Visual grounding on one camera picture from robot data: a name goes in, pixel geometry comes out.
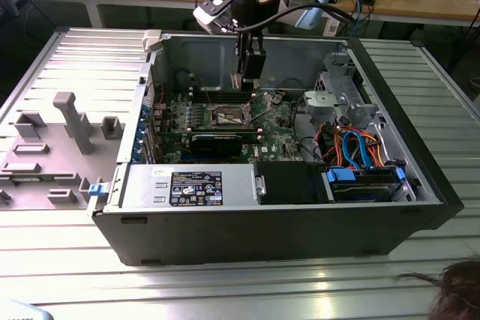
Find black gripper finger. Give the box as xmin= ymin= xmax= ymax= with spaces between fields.
xmin=242 ymin=32 xmax=269 ymax=92
xmin=234 ymin=32 xmax=248 ymax=73

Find silver CPU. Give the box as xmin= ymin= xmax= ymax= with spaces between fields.
xmin=229 ymin=70 xmax=245 ymax=91

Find CPU socket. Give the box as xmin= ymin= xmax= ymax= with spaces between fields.
xmin=208 ymin=101 xmax=253 ymax=129

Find black drive bay cover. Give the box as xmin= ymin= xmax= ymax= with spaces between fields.
xmin=254 ymin=161 xmax=327 ymax=205

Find green motherboard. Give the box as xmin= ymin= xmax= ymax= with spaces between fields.
xmin=151 ymin=89 xmax=305 ymax=166

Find silver metal drive cage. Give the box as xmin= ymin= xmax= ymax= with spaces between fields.
xmin=302 ymin=52 xmax=380 ymax=128

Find beige plastic case latch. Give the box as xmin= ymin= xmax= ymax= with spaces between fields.
xmin=143 ymin=29 xmax=166 ymax=53

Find black graphics card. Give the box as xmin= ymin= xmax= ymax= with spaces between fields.
xmin=189 ymin=132 xmax=245 ymax=158

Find hard disk in blue carrier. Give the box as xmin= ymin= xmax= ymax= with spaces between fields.
xmin=325 ymin=166 xmax=407 ymax=203

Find silver power supply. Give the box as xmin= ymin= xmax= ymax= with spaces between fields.
xmin=119 ymin=164 xmax=260 ymax=208

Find black PC case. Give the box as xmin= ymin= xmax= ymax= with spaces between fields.
xmin=86 ymin=27 xmax=465 ymax=268

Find grey parts rack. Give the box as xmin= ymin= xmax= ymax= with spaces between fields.
xmin=0 ymin=91 xmax=127 ymax=211

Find person's dark-haired head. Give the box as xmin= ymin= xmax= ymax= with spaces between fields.
xmin=397 ymin=258 xmax=480 ymax=320

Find white rounded device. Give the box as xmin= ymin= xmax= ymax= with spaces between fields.
xmin=0 ymin=298 xmax=56 ymax=320

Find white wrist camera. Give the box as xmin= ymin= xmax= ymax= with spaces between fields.
xmin=193 ymin=0 xmax=243 ymax=35

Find black round cable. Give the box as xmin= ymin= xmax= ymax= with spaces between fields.
xmin=291 ymin=97 xmax=324 ymax=160

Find thick black gripper cable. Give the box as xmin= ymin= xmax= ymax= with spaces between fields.
xmin=239 ymin=3 xmax=357 ymax=33

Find blue data cable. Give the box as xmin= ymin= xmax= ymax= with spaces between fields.
xmin=342 ymin=130 xmax=376 ymax=171

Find orange wire bundle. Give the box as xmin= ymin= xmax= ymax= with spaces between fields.
xmin=320 ymin=124 xmax=387 ymax=171

